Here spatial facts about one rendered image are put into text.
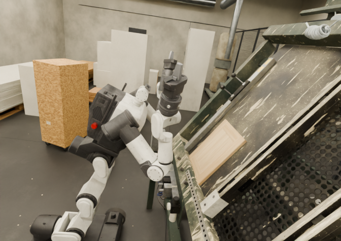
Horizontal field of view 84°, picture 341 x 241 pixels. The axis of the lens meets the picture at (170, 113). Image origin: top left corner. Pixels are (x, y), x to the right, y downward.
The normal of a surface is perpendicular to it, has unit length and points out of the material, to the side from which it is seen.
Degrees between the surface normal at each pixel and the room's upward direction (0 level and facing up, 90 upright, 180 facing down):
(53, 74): 90
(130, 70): 90
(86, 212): 90
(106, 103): 90
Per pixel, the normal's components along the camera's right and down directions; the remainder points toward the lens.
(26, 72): -0.01, 0.36
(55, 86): -0.30, 0.30
